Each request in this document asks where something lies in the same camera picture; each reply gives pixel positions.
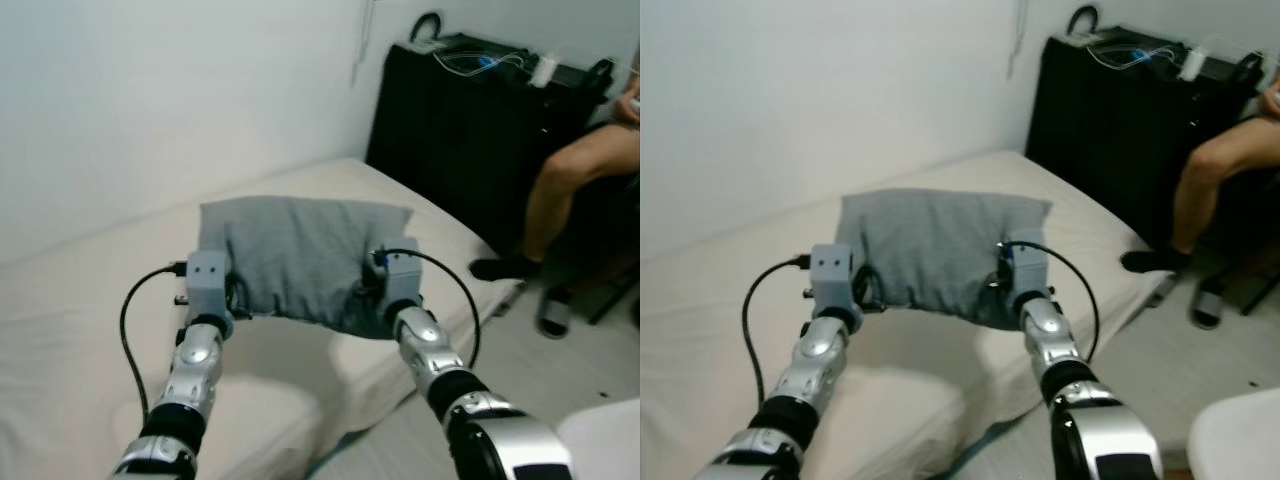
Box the cream bed mattress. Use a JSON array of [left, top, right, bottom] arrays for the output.
[[0, 157, 521, 480], [640, 150, 1171, 480]]

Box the black fabric cabinet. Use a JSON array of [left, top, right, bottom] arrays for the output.
[[365, 12, 621, 256], [1025, 5, 1266, 251]]

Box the grey slide sandal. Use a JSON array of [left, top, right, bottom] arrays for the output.
[[537, 285, 576, 339], [1190, 278, 1229, 331]]

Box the person in blue shirt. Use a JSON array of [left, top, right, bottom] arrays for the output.
[[1120, 80, 1280, 276], [470, 75, 641, 281]]

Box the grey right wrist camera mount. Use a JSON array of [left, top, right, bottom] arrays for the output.
[[1005, 243, 1049, 306], [380, 250, 423, 311]]

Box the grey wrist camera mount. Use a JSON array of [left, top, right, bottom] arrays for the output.
[[185, 250, 233, 319], [380, 250, 423, 311], [1005, 243, 1049, 306], [810, 243, 859, 313]]

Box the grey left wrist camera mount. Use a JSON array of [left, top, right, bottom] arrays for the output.
[[185, 250, 233, 319], [810, 243, 859, 313]]

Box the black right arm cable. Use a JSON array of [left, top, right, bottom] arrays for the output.
[[998, 240, 1102, 363], [372, 247, 483, 369]]

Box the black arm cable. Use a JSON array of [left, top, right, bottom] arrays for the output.
[[372, 247, 483, 369], [740, 255, 816, 406], [998, 240, 1102, 363], [120, 262, 189, 426]]

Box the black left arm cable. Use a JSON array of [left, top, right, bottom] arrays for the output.
[[740, 255, 816, 406], [120, 262, 189, 426]]

